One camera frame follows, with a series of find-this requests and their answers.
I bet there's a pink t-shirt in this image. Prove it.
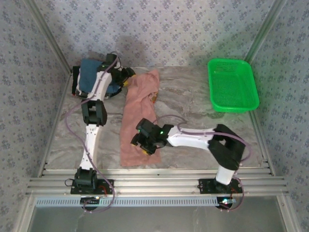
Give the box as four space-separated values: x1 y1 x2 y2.
120 69 162 167

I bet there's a blue t-shirt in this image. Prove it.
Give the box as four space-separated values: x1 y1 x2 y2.
78 58 122 94

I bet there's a green plastic basket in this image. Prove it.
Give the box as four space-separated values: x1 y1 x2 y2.
207 58 260 113

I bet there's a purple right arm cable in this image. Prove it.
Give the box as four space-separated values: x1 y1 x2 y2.
154 114 253 213

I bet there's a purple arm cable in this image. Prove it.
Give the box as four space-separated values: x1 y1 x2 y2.
154 114 253 213
65 52 121 214

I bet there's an aluminium frame cross rail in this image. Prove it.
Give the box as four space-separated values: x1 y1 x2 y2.
26 168 290 197

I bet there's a grey slotted cable duct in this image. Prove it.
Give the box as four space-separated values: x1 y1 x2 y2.
35 196 233 208

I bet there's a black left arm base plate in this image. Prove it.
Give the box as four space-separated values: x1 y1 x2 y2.
70 179 114 195

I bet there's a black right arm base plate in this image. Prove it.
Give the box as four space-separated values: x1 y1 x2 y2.
198 178 243 194

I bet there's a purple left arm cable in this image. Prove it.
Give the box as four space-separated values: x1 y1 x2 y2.
65 52 121 214

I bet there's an aluminium corner post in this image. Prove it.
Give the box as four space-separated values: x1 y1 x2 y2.
243 0 288 64
24 0 73 74

